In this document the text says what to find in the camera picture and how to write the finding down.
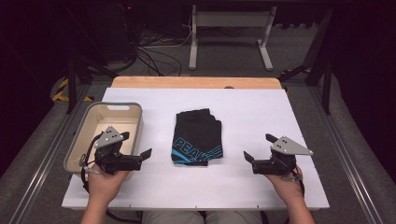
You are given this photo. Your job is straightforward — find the yellow black hazard tape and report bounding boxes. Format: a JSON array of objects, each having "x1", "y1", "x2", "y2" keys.
[{"x1": 51, "y1": 77, "x2": 94, "y2": 103}]

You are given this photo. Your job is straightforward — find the black metal stand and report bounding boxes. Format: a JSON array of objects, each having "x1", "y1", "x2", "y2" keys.
[{"x1": 279, "y1": 7, "x2": 333, "y2": 117}]

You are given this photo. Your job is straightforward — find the aluminium floor rail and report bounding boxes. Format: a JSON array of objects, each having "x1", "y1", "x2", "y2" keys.
[
  {"x1": 7, "y1": 84, "x2": 92, "y2": 224},
  {"x1": 307, "y1": 84, "x2": 389, "y2": 224}
]

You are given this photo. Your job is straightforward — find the wooden table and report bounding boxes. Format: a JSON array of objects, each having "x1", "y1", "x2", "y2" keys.
[{"x1": 110, "y1": 76, "x2": 283, "y2": 90}]

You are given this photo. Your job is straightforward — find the black tripod stand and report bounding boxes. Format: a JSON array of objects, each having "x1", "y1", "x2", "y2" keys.
[{"x1": 65, "y1": 55, "x2": 120, "y2": 115}]

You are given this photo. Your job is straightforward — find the black floor cables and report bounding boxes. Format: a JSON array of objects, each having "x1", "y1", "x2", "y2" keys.
[{"x1": 135, "y1": 26, "x2": 183, "y2": 77}]

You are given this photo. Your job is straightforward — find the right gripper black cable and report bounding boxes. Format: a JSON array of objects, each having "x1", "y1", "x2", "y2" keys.
[{"x1": 297, "y1": 177, "x2": 306, "y2": 198}]

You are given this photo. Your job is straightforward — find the person's beige pants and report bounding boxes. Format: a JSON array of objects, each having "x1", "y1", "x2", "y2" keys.
[{"x1": 141, "y1": 210, "x2": 263, "y2": 224}]

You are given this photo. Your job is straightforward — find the white table board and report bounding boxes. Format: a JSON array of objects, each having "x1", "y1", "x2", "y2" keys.
[{"x1": 61, "y1": 87, "x2": 331, "y2": 212}]

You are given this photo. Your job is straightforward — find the white metal stand frame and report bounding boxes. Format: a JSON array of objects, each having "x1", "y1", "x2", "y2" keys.
[{"x1": 188, "y1": 4, "x2": 277, "y2": 71}]

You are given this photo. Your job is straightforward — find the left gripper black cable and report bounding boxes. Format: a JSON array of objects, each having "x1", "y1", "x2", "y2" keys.
[{"x1": 78, "y1": 136, "x2": 105, "y2": 194}]

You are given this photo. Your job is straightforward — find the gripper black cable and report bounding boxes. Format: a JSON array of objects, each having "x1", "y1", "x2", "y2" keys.
[
  {"x1": 297, "y1": 177, "x2": 306, "y2": 198},
  {"x1": 78, "y1": 136, "x2": 105, "y2": 194}
]

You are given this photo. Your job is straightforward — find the beige plastic basket grey rim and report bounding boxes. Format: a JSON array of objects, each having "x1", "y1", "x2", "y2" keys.
[{"x1": 63, "y1": 101, "x2": 145, "y2": 175}]

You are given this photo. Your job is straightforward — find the person's right hand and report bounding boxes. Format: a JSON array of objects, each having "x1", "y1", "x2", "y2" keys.
[{"x1": 263, "y1": 165, "x2": 305, "y2": 203}]

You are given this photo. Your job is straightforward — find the black equipment box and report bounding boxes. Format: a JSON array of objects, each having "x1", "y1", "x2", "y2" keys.
[{"x1": 101, "y1": 2, "x2": 139, "y2": 61}]

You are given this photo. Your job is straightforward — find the black garment blue print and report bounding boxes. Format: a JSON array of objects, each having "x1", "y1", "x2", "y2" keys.
[{"x1": 170, "y1": 107, "x2": 224, "y2": 167}]

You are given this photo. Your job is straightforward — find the person's left hand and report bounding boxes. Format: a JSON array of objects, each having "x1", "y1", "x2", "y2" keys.
[{"x1": 88, "y1": 163, "x2": 131, "y2": 206}]

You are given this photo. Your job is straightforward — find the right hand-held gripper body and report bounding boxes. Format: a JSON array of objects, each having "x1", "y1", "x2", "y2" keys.
[{"x1": 252, "y1": 135, "x2": 314, "y2": 175}]

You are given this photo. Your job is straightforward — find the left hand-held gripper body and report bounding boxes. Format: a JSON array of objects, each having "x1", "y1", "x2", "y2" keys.
[{"x1": 92, "y1": 125, "x2": 145, "y2": 175}]

